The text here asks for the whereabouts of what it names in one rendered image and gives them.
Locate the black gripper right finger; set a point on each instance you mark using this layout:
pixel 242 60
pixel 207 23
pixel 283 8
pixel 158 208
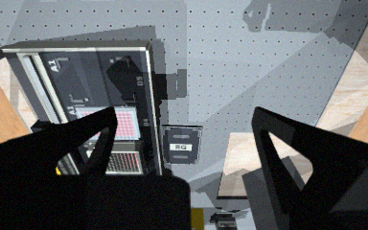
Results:
pixel 339 179

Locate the yellow waste bin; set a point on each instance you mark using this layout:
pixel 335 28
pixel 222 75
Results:
pixel 197 219

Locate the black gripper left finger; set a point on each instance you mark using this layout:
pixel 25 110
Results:
pixel 39 152

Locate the white trough reservoir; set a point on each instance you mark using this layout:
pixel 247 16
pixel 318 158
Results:
pixel 124 150

